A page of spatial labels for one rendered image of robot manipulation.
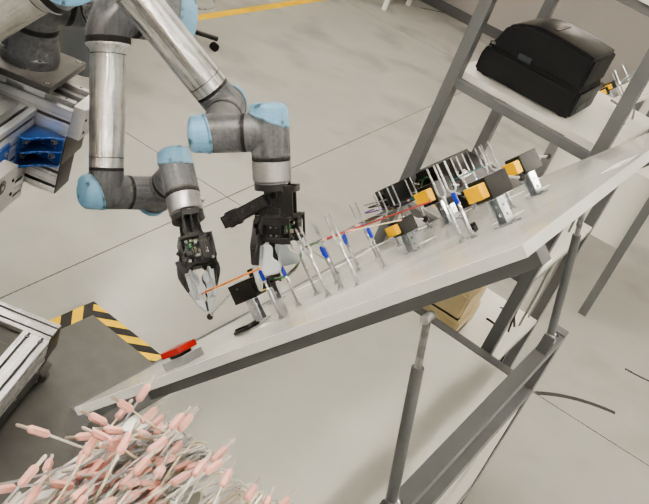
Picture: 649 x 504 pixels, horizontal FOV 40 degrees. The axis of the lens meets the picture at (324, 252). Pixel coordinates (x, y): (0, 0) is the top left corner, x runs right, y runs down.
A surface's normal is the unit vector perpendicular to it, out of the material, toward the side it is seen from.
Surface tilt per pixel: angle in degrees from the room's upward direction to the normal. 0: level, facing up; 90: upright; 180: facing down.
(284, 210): 83
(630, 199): 90
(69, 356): 0
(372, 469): 0
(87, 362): 0
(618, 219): 90
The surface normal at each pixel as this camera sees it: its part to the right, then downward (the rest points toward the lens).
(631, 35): -0.48, 0.31
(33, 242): 0.33, -0.80
